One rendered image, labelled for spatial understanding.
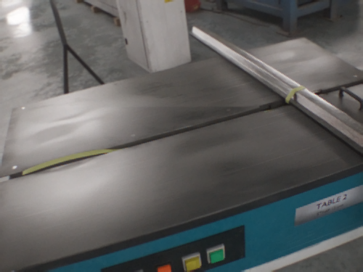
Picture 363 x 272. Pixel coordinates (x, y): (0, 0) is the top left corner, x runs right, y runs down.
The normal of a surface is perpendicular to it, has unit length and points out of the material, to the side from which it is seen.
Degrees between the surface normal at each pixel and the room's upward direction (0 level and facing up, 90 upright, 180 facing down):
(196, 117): 0
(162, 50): 90
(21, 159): 0
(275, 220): 90
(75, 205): 0
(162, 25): 90
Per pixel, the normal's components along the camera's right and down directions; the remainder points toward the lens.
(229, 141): -0.14, -0.82
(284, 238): 0.27, 0.51
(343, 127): -0.92, 0.08
